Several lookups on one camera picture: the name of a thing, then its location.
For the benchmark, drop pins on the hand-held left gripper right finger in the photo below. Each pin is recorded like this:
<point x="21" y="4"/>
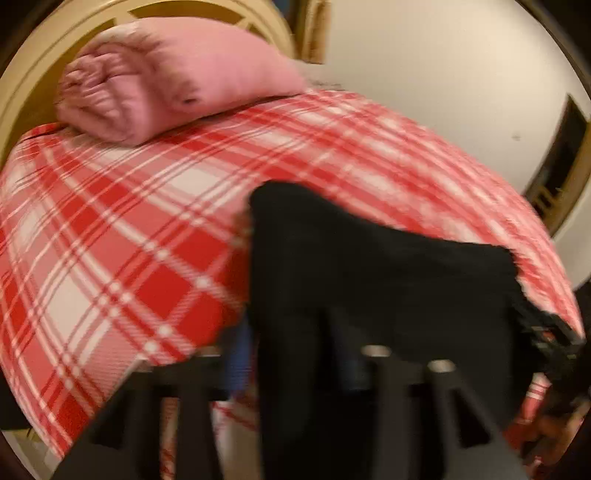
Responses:
<point x="355" y="369"/>

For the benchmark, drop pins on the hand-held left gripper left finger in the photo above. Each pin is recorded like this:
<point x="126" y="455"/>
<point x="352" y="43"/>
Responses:
<point x="238" y="364"/>

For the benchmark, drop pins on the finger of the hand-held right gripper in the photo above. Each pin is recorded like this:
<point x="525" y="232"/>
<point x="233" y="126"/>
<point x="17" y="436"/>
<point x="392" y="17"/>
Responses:
<point x="549" y="330"/>

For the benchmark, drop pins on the black pants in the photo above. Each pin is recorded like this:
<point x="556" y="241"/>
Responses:
<point x="369" y="258"/>

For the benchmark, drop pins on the red plaid bed sheet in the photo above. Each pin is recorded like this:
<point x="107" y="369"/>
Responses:
<point x="138" y="230"/>

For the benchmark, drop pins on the beige textured pillow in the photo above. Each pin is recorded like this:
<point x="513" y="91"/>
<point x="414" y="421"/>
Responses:
<point x="323" y="78"/>

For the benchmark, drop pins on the folded pink quilt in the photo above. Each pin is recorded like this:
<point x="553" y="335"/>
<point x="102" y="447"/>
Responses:
<point x="175" y="78"/>

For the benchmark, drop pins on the beige patterned curtain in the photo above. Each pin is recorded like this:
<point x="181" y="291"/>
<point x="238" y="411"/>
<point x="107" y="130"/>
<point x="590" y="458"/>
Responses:
<point x="314" y="27"/>

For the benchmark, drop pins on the cream wooden headboard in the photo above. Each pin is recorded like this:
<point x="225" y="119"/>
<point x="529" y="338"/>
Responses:
<point x="41" y="60"/>

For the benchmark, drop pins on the wooden door frame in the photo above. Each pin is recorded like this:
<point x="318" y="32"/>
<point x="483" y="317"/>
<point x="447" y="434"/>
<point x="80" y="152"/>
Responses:
<point x="561" y="175"/>

